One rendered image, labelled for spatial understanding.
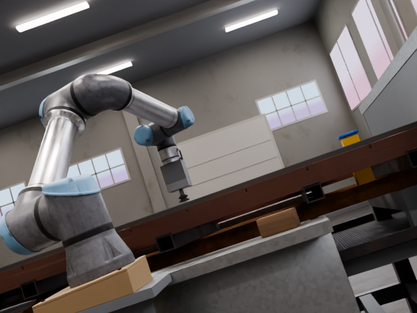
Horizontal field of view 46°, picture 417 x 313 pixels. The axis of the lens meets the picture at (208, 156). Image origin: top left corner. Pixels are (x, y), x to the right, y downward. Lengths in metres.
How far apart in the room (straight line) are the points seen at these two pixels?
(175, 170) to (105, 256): 0.81
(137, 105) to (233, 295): 0.62
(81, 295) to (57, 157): 0.42
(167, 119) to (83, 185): 0.61
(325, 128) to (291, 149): 0.98
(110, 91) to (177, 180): 0.54
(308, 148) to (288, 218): 10.93
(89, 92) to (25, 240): 0.45
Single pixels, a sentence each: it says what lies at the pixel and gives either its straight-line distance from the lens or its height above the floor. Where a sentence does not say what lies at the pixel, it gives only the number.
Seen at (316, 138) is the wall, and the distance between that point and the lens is 12.26.
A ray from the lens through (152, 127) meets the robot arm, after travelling 1.74.
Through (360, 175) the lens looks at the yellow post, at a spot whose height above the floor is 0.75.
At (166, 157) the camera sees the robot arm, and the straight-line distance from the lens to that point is 1.82.
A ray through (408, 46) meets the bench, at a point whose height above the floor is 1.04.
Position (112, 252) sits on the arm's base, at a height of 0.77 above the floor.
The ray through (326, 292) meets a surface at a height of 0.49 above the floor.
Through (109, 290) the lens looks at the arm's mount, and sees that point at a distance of 1.01.
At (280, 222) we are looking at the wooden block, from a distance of 1.29.
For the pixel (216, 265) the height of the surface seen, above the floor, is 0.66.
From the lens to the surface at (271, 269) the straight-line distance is 1.35.
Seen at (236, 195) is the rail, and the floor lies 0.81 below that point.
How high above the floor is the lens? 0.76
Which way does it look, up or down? 8 degrees up
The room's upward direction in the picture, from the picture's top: 19 degrees counter-clockwise
